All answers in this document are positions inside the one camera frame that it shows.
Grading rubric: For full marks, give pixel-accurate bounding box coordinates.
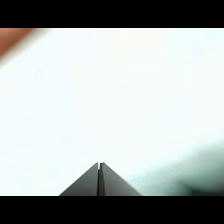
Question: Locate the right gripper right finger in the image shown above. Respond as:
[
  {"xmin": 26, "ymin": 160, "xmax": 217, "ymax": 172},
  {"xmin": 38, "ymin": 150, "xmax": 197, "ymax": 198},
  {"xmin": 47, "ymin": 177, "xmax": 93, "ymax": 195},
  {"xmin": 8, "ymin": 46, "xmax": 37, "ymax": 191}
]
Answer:
[{"xmin": 99, "ymin": 161, "xmax": 142, "ymax": 197}]

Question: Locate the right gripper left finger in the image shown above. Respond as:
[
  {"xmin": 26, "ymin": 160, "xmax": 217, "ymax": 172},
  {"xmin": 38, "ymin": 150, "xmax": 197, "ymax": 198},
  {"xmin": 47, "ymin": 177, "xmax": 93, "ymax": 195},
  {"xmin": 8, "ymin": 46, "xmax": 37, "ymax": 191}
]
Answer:
[{"xmin": 59, "ymin": 162, "xmax": 100, "ymax": 197}]

